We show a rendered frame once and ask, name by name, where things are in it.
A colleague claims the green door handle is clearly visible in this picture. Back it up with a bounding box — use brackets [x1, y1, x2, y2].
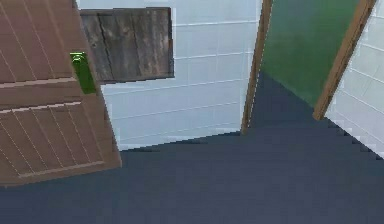
[69, 51, 97, 95]

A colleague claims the dark weathered wood panel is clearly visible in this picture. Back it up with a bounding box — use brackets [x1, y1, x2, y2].
[79, 7, 175, 85]

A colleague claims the brown wooden door frame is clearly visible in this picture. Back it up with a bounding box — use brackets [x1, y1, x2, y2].
[240, 0, 378, 136]

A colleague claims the brown panelled room door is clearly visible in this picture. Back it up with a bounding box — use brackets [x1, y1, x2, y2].
[0, 0, 123, 188]

